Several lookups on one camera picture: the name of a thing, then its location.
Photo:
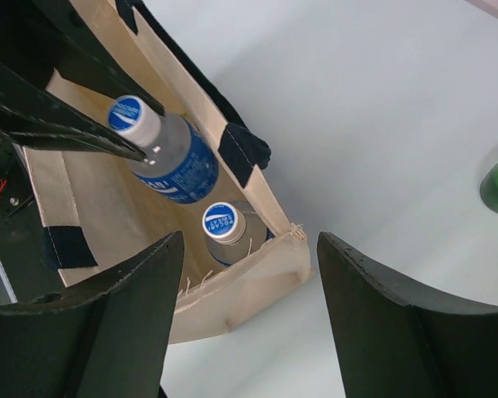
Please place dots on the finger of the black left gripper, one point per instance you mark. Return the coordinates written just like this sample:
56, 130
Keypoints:
37, 119
81, 58

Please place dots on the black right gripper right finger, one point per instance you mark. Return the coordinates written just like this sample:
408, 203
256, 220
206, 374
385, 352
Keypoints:
398, 337

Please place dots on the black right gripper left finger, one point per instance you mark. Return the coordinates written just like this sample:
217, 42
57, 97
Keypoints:
106, 336

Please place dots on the beige canvas tote bag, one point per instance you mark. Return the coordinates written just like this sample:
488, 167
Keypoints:
95, 213

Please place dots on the Pocari Sweat bottle labelled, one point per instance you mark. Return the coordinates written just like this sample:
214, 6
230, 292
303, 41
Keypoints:
233, 230

